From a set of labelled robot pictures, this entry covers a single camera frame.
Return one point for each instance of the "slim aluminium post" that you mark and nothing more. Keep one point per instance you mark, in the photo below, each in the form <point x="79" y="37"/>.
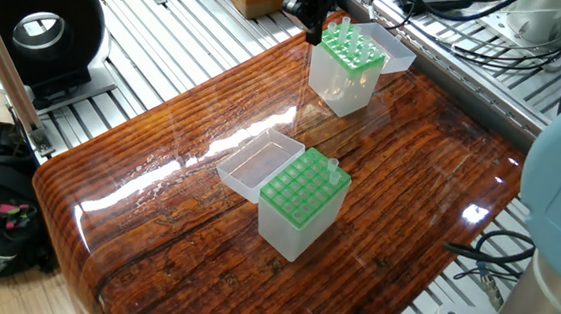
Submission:
<point x="2" y="65"/>

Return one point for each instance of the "translucent tip box green rack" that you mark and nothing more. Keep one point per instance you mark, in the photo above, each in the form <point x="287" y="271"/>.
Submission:
<point x="345" y="97"/>
<point x="290" y="228"/>

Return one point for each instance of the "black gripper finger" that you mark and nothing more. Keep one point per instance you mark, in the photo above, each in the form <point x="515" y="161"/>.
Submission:
<point x="300" y="8"/>
<point x="319" y="22"/>

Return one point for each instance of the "glossy wooden board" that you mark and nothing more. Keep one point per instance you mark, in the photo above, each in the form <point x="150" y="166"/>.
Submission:
<point x="408" y="187"/>

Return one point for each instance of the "clear hinged box lid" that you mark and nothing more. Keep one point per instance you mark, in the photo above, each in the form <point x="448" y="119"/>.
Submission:
<point x="255" y="165"/>
<point x="399" y="54"/>

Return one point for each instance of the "black round fan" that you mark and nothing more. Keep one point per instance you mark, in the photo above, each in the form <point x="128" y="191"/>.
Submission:
<point x="76" y="21"/>

